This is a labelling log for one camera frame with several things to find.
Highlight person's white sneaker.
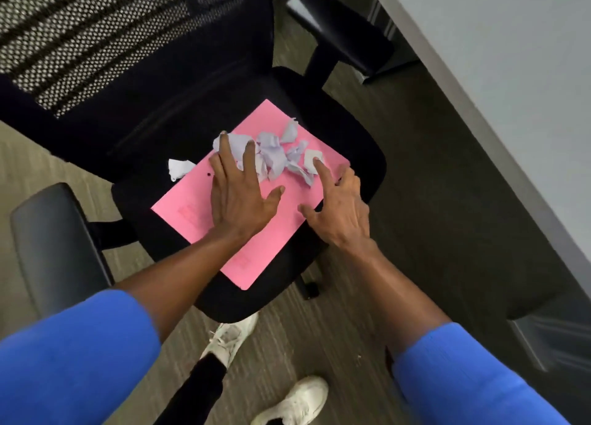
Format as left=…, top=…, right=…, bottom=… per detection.
left=199, top=312, right=259, bottom=369
left=249, top=376, right=329, bottom=425

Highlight black mesh office chair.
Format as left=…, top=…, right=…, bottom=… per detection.
left=0, top=0, right=396, bottom=324

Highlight single white paper scrap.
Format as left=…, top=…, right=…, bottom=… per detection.
left=167, top=158, right=197, bottom=182

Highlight person's left white sneaker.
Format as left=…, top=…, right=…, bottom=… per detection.
left=199, top=312, right=259, bottom=369

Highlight pile of torn paper scraps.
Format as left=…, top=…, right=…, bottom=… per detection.
left=212, top=117, right=326, bottom=188

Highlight person's left forearm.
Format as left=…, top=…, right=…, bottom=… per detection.
left=113, top=228, right=250, bottom=345

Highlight person's right white sneaker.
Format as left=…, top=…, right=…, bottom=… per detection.
left=249, top=376, right=329, bottom=425

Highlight person's left black trouser leg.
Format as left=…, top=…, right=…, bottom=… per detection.
left=155, top=353, right=227, bottom=425

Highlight person's right hand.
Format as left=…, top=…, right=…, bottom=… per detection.
left=297, top=156, right=372, bottom=250

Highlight person's blue sleeve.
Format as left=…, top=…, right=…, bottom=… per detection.
left=0, top=289, right=161, bottom=425
left=392, top=322, right=571, bottom=425

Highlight person's left blue sleeve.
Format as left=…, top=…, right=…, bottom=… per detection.
left=0, top=289, right=161, bottom=425

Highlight person's right blue sleeve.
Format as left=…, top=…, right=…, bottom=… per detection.
left=392, top=322, right=571, bottom=425

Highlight person's right forearm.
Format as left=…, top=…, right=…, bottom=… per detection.
left=341, top=240, right=452, bottom=358

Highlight person's left hand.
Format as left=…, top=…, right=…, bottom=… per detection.
left=208, top=131, right=286, bottom=243

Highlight pink paper folder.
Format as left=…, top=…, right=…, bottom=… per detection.
left=151, top=99, right=351, bottom=291

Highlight white desk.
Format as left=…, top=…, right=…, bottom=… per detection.
left=362, top=0, right=591, bottom=301

